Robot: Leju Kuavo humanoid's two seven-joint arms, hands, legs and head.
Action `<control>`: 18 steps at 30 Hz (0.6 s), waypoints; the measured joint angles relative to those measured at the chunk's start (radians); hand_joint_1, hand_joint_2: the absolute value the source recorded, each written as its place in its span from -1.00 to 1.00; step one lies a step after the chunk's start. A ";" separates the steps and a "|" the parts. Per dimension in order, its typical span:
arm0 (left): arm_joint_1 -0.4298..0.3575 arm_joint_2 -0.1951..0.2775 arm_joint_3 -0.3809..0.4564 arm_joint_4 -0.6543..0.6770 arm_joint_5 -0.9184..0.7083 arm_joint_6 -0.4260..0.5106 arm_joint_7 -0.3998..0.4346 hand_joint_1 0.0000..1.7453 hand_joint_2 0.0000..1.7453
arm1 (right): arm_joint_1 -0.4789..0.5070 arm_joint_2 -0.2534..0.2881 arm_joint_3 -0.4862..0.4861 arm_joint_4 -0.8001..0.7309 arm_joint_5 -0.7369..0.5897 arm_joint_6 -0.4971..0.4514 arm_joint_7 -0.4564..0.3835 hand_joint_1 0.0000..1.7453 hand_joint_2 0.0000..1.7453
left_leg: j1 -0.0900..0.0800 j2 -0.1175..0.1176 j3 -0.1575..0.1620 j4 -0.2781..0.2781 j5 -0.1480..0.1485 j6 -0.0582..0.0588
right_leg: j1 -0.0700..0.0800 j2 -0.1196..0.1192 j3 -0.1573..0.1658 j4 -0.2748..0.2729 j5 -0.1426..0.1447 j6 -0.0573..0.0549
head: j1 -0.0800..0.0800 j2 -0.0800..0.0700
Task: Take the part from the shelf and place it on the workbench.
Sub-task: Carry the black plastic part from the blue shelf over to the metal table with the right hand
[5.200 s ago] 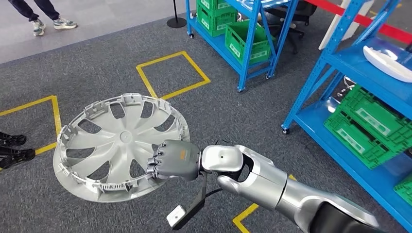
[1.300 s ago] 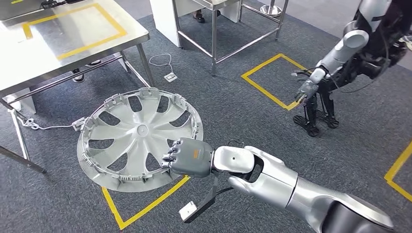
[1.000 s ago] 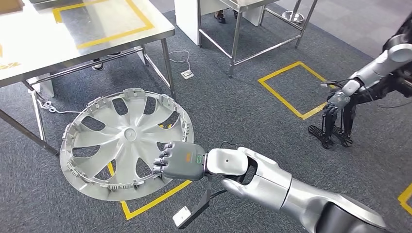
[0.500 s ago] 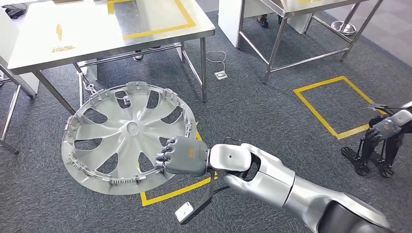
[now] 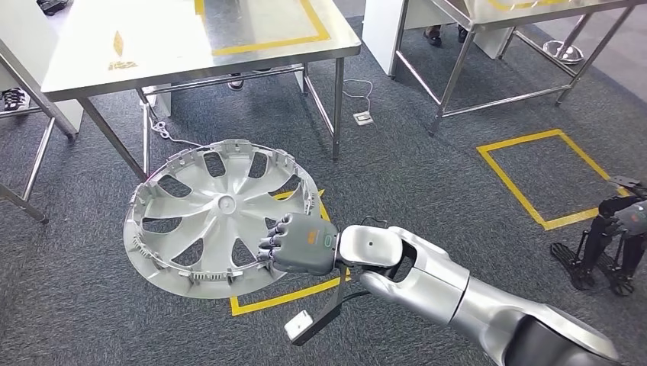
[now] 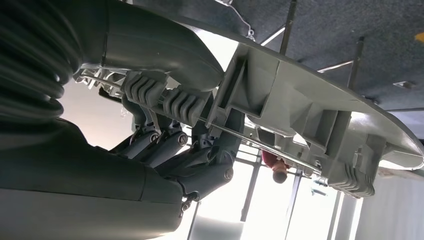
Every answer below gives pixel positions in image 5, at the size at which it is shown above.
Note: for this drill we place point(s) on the person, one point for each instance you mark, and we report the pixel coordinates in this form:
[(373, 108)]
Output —
[(15, 99), (432, 36), (235, 84)]

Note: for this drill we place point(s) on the white floor socket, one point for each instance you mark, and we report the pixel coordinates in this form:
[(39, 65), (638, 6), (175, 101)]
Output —
[(363, 118)]

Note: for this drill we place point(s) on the steel frame table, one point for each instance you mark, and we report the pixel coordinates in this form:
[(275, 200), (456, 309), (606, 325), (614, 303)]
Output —
[(30, 86)]

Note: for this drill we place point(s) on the yellow floor tape square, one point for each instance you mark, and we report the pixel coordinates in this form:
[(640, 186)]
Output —
[(283, 299)]

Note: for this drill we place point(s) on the white desk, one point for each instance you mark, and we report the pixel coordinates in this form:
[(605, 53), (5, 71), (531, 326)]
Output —
[(379, 30)]

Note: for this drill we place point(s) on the steel workbench table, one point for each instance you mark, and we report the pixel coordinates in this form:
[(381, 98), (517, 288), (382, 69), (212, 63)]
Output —
[(151, 40), (485, 15)]

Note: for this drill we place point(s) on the silver wheel hubcap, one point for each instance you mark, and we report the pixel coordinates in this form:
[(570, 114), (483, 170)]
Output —
[(222, 202)]

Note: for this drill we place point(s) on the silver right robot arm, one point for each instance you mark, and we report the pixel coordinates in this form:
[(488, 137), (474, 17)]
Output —
[(429, 288)]

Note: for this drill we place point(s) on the steel stanchion base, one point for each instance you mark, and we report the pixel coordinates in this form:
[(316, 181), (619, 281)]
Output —
[(563, 53)]

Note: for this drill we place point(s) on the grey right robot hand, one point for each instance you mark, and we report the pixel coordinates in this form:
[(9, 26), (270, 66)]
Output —
[(303, 247)]

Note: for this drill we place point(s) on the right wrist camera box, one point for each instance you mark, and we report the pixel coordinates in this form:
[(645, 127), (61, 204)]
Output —
[(298, 326)]

